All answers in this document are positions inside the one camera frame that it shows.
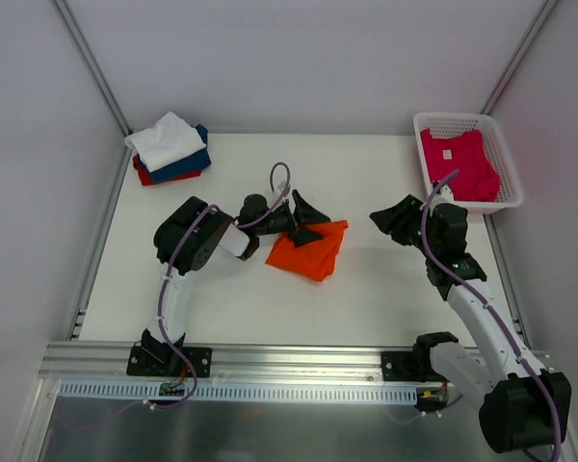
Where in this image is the orange t-shirt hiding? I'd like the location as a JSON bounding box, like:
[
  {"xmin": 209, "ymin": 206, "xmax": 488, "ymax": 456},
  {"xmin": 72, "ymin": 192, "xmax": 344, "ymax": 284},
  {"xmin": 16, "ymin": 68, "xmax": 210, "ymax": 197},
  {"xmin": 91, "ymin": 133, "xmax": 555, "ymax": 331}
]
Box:
[{"xmin": 266, "ymin": 220, "xmax": 349, "ymax": 282}]

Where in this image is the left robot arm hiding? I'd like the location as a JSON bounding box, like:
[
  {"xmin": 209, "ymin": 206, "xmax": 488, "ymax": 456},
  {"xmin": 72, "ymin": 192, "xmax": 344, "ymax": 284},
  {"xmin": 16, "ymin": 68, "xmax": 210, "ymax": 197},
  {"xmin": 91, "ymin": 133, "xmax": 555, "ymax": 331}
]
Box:
[{"xmin": 127, "ymin": 190, "xmax": 330, "ymax": 379}]

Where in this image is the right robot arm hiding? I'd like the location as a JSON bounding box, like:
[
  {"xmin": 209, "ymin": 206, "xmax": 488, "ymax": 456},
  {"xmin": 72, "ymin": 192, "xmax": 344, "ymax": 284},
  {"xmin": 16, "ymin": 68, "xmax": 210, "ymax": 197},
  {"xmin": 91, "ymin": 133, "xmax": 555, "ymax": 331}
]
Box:
[{"xmin": 370, "ymin": 195, "xmax": 572, "ymax": 460}]

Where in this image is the pink t-shirt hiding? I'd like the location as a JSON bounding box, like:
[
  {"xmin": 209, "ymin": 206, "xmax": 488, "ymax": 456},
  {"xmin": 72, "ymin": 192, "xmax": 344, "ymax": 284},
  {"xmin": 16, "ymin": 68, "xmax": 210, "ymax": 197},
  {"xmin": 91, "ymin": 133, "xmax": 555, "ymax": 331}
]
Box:
[{"xmin": 420, "ymin": 129, "xmax": 500, "ymax": 202}]

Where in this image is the white plastic basket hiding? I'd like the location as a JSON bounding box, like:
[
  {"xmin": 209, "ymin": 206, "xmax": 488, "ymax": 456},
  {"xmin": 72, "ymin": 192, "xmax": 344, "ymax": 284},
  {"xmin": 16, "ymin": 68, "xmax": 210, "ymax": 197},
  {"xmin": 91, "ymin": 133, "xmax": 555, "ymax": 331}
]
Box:
[{"xmin": 413, "ymin": 112, "xmax": 523, "ymax": 215}]

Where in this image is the blue folded t-shirt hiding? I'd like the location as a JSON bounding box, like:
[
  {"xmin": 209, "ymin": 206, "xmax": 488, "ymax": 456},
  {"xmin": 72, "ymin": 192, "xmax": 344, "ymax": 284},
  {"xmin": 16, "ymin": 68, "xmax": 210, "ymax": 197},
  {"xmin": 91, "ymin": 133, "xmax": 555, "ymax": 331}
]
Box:
[{"xmin": 144, "ymin": 124, "xmax": 211, "ymax": 181}]

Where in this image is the red folded t-shirt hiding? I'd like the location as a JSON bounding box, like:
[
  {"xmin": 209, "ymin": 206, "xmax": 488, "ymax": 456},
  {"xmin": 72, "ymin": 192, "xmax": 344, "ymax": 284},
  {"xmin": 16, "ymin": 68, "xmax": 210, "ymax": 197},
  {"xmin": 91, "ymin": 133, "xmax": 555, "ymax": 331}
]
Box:
[{"xmin": 132, "ymin": 155, "xmax": 202, "ymax": 187}]

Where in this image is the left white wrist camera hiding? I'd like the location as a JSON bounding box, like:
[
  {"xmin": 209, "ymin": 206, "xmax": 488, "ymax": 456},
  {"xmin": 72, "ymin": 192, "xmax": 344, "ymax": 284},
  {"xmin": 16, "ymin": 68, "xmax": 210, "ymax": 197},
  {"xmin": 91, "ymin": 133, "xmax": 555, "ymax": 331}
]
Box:
[{"xmin": 273, "ymin": 180, "xmax": 291, "ymax": 198}]

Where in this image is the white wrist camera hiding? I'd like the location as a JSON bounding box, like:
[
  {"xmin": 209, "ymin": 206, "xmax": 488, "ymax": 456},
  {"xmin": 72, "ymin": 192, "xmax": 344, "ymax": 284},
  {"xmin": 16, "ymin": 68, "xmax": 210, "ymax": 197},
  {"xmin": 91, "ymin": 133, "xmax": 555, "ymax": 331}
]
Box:
[
  {"xmin": 273, "ymin": 180, "xmax": 291, "ymax": 198},
  {"xmin": 433, "ymin": 183, "xmax": 455, "ymax": 204}
]

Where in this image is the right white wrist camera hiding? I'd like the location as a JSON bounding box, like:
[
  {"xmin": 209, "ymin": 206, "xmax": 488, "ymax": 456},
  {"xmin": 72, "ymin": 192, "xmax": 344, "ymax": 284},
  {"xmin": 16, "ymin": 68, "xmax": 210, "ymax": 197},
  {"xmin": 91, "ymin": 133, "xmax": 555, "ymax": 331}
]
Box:
[{"xmin": 433, "ymin": 183, "xmax": 455, "ymax": 204}]

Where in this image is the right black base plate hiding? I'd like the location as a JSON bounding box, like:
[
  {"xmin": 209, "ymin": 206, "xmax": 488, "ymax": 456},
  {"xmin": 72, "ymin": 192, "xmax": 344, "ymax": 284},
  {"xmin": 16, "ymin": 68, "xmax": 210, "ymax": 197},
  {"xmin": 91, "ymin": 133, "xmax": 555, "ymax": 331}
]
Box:
[{"xmin": 381, "ymin": 350, "xmax": 439, "ymax": 382}]

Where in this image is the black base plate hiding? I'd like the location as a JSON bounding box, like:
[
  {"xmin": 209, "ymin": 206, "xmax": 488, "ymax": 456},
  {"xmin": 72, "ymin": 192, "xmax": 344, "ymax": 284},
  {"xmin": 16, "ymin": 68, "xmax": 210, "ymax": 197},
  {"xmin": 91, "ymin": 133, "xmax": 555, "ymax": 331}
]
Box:
[
  {"xmin": 381, "ymin": 350, "xmax": 439, "ymax": 382},
  {"xmin": 126, "ymin": 344, "xmax": 213, "ymax": 378}
]

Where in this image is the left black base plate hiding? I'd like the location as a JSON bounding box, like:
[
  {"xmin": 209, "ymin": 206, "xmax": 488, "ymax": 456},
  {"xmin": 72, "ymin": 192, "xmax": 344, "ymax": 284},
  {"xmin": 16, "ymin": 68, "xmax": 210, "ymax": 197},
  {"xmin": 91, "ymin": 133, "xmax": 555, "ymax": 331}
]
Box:
[{"xmin": 126, "ymin": 344, "xmax": 213, "ymax": 378}]

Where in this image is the white slotted cable duct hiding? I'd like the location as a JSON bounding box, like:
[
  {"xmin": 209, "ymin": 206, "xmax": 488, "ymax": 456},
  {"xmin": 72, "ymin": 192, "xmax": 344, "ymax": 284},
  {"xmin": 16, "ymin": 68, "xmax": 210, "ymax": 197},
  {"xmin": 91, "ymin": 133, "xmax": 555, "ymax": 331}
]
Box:
[{"xmin": 59, "ymin": 380, "xmax": 418, "ymax": 406}]

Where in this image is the aluminium mounting rail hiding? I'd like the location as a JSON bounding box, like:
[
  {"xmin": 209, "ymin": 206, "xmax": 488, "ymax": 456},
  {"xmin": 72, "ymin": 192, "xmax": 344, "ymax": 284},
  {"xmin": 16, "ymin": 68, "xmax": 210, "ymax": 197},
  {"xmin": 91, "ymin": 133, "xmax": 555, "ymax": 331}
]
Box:
[{"xmin": 38, "ymin": 340, "xmax": 558, "ymax": 386}]

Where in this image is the right aluminium corner post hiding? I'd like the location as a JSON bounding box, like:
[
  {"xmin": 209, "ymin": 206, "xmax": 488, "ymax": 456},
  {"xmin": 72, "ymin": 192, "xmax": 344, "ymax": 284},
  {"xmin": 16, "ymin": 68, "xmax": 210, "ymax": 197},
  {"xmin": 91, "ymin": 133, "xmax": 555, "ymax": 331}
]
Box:
[{"xmin": 481, "ymin": 0, "xmax": 562, "ymax": 116}]

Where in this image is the aluminium corner post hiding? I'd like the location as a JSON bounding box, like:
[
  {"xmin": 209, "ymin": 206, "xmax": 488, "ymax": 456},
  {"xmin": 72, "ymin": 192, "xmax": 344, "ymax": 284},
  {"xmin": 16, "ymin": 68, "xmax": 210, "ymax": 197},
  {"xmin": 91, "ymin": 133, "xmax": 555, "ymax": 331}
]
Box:
[
  {"xmin": 481, "ymin": 0, "xmax": 562, "ymax": 116},
  {"xmin": 50, "ymin": 0, "xmax": 134, "ymax": 137}
]

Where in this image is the left aluminium corner post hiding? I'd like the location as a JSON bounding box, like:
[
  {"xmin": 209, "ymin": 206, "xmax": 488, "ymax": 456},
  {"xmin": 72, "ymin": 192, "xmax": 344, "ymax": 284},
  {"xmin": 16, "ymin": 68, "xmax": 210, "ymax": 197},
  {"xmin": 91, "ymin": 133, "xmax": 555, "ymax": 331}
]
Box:
[{"xmin": 50, "ymin": 0, "xmax": 134, "ymax": 137}]

